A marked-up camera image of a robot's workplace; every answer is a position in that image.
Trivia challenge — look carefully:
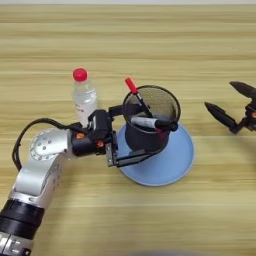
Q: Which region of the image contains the blue round plate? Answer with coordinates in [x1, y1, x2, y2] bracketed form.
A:
[116, 123, 195, 187]

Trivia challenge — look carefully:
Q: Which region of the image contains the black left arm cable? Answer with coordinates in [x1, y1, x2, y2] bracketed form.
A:
[12, 117, 89, 173]

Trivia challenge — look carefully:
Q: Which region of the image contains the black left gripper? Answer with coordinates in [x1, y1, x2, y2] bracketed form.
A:
[68, 103, 161, 168]

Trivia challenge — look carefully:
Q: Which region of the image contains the black mesh pen cup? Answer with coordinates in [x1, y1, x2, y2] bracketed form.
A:
[121, 84, 182, 154]

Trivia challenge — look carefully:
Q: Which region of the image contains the clear plastic bottle red cap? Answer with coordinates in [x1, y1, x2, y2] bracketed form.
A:
[71, 67, 99, 129]

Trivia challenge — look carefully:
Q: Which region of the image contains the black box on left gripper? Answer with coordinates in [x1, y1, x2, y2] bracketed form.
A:
[87, 109, 113, 142]

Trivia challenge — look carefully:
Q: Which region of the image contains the black pen with red cap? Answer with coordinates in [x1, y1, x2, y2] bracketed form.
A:
[124, 77, 154, 118]

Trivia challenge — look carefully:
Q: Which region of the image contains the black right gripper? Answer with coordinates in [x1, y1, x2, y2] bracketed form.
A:
[203, 80, 256, 135]

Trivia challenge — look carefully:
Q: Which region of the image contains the white marker with black cap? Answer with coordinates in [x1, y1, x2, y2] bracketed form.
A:
[129, 115, 179, 133]

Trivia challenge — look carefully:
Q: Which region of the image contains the grey robot torso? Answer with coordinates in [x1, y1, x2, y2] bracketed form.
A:
[131, 251, 194, 256]

